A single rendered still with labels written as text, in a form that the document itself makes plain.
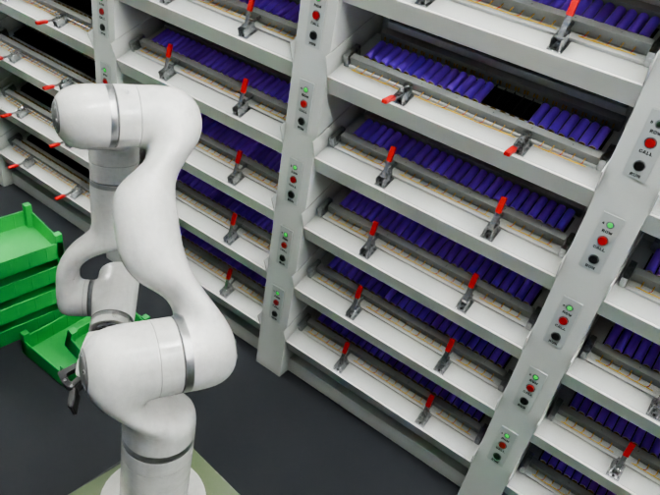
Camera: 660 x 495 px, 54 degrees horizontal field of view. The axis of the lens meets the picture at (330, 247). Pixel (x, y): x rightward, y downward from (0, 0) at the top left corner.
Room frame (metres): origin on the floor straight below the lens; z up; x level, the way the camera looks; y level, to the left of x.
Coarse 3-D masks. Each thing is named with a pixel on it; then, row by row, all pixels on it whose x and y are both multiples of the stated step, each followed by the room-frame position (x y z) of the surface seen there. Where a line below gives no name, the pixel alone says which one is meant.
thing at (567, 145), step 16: (352, 64) 1.39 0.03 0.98; (368, 64) 1.36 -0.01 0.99; (400, 80) 1.32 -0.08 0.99; (416, 80) 1.32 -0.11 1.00; (416, 96) 1.29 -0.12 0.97; (432, 96) 1.29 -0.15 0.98; (448, 96) 1.27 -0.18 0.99; (480, 112) 1.23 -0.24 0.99; (496, 112) 1.22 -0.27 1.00; (512, 128) 1.20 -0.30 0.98; (528, 128) 1.18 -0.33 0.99; (560, 144) 1.15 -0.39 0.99; (576, 144) 1.14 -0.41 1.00; (592, 160) 1.12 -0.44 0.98
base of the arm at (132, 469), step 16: (192, 448) 0.69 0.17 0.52; (128, 464) 0.63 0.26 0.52; (144, 464) 0.63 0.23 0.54; (160, 464) 0.63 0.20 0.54; (176, 464) 0.64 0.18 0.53; (112, 480) 0.69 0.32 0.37; (128, 480) 0.63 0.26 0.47; (144, 480) 0.62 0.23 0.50; (160, 480) 0.63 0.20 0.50; (176, 480) 0.64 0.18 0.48; (192, 480) 0.73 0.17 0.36
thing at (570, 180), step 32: (416, 32) 1.45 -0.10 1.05; (512, 64) 1.34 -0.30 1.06; (352, 96) 1.33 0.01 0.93; (384, 96) 1.30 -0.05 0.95; (576, 96) 1.27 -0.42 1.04; (416, 128) 1.25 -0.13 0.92; (448, 128) 1.21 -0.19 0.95; (480, 128) 1.21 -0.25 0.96; (512, 160) 1.14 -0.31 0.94; (544, 160) 1.13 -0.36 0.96; (608, 160) 1.11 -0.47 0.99; (576, 192) 1.08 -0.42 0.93
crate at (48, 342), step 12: (48, 324) 1.34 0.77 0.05; (60, 324) 1.37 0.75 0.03; (72, 324) 1.41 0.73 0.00; (24, 336) 1.26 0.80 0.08; (36, 336) 1.31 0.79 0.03; (48, 336) 1.34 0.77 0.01; (60, 336) 1.35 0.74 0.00; (24, 348) 1.26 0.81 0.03; (36, 348) 1.29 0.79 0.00; (48, 348) 1.30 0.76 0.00; (60, 348) 1.31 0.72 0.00; (36, 360) 1.23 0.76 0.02; (48, 360) 1.21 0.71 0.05; (60, 360) 1.26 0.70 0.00; (72, 360) 1.27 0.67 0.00; (48, 372) 1.21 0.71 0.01
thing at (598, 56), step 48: (384, 0) 1.31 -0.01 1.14; (432, 0) 1.29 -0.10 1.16; (480, 0) 1.27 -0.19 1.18; (528, 0) 1.25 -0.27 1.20; (576, 0) 1.16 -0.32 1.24; (624, 0) 1.25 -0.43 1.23; (480, 48) 1.21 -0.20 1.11; (528, 48) 1.16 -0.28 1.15; (576, 48) 1.15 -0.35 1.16; (624, 48) 1.15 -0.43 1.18; (624, 96) 1.08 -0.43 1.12
